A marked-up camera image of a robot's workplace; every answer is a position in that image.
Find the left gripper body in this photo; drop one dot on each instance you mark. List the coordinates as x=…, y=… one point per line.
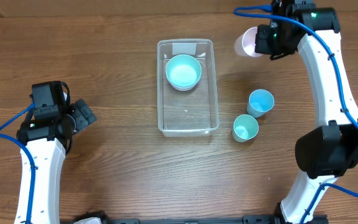
x=68, y=115

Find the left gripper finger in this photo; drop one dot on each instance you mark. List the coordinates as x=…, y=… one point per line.
x=80, y=121
x=86, y=111

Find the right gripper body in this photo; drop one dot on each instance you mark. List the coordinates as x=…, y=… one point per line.
x=279, y=45

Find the pink cup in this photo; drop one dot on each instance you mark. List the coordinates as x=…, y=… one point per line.
x=245, y=44

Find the light blue cup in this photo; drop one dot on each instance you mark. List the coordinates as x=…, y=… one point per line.
x=260, y=102

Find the teal bowl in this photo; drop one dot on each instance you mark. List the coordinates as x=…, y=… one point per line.
x=181, y=65

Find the teal green cup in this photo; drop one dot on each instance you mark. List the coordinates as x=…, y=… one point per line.
x=245, y=128

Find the light blue bowl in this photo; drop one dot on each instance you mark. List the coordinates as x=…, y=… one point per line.
x=184, y=80

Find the white bowl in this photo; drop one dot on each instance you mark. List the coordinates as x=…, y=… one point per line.
x=181, y=87

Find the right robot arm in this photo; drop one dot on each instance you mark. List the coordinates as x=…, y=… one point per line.
x=327, y=152

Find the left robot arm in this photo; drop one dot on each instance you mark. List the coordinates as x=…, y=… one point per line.
x=42, y=162

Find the clear plastic container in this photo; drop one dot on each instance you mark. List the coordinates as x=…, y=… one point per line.
x=187, y=113

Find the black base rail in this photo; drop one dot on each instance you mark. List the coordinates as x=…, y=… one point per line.
x=246, y=219

